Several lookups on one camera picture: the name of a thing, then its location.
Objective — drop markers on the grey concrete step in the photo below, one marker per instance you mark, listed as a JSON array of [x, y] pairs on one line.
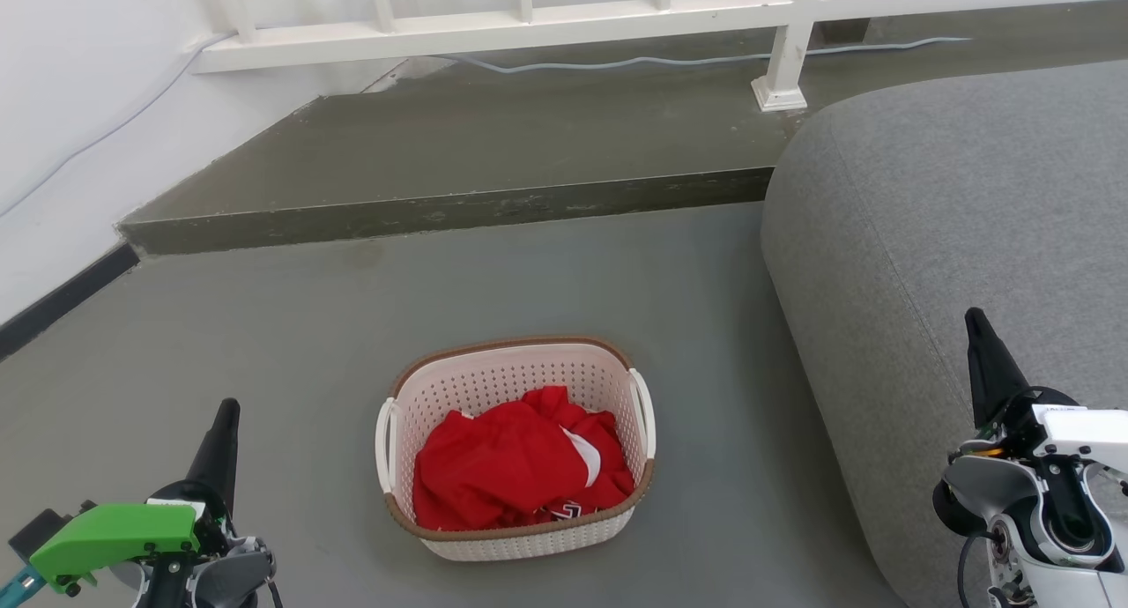
[[458, 167]]

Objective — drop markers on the black baseboard strip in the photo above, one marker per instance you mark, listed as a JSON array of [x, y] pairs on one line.
[[62, 300]]

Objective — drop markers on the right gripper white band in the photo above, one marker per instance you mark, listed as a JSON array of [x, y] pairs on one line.
[[1071, 432]]

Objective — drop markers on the white wooden railing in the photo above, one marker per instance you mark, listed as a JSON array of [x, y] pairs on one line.
[[617, 18]]

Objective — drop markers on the white perforated laundry basket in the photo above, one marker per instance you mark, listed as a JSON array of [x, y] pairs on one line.
[[515, 445]]

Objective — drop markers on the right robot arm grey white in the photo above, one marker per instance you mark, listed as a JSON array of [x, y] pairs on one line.
[[1040, 529]]

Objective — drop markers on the red sports garment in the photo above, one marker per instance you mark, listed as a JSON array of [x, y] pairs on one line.
[[511, 467]]

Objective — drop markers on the grey fabric sofa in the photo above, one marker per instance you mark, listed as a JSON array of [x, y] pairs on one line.
[[961, 264]]

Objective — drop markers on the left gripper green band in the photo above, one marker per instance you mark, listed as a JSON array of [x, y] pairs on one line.
[[115, 530]]

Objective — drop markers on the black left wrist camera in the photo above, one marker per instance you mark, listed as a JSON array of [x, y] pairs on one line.
[[40, 530]]

